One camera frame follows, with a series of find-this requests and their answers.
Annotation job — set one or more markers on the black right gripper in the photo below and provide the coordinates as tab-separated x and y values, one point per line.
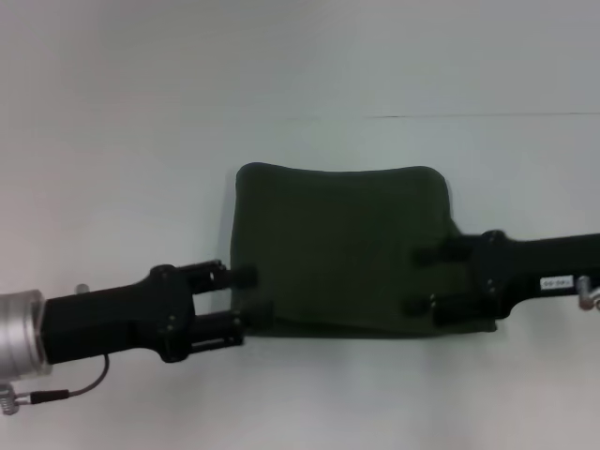
529	272

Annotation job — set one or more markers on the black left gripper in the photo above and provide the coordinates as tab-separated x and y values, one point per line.
122	319

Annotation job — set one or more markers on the dark green FREE t-shirt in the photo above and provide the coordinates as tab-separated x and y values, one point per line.
342	244

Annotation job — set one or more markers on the small silver wrist connector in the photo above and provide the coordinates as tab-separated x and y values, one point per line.
82	288

